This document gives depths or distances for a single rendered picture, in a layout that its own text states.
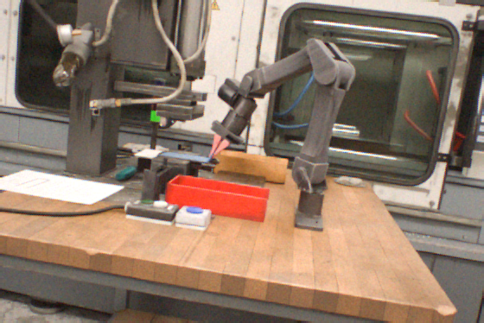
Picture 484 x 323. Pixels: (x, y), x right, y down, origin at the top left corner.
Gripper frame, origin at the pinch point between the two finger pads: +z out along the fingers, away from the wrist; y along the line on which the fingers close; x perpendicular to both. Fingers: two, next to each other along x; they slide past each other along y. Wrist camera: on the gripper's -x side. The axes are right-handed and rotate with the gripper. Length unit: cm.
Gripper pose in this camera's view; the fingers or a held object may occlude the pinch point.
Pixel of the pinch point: (212, 155)
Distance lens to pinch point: 143.2
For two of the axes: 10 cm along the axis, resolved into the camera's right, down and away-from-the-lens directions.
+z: -5.6, 8.1, 1.5
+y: -8.2, -5.7, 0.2
